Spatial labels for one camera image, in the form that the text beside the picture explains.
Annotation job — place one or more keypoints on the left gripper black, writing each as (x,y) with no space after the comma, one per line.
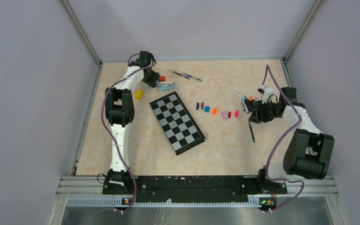
(155,76)

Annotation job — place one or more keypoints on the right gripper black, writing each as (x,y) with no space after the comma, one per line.
(258,112)

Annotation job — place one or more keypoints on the white marker magenta end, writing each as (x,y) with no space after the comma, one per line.
(245,106)

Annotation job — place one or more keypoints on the black highlighter orange cap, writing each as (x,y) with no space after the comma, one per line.
(251,99)

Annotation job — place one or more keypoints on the black highlighter blue tip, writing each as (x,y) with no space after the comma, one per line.
(248,104)

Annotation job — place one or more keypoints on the black gel pen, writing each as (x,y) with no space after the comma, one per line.
(251,131)

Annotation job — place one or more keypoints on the pale purple highlighter cap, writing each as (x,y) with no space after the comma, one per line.
(224,115)

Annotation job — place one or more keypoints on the blue highlighter cap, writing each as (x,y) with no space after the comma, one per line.
(207,109)

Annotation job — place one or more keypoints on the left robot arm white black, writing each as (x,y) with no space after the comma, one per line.
(118,113)

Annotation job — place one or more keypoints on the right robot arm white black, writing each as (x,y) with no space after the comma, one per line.
(309,152)

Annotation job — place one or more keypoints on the thin dark pen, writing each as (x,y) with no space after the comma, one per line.
(182,75)

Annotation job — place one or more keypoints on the light blue eraser bar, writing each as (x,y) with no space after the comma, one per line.
(171,87)

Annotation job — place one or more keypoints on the yellow block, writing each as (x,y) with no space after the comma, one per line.
(139,94)

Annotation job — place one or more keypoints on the black white chessboard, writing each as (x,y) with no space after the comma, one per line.
(177,123)

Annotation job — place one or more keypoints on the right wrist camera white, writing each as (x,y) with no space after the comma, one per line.
(267,93)

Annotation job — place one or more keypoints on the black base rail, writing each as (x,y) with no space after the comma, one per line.
(195,189)

